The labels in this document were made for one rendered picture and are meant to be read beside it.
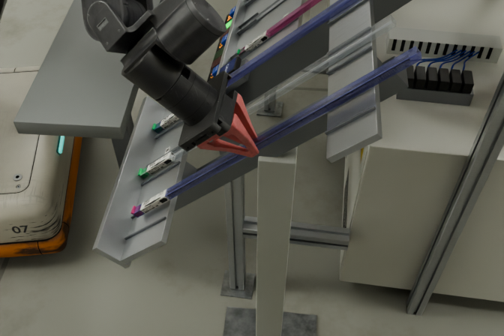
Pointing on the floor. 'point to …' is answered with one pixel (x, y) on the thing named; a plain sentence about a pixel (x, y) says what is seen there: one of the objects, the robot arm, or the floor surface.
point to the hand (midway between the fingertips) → (252, 147)
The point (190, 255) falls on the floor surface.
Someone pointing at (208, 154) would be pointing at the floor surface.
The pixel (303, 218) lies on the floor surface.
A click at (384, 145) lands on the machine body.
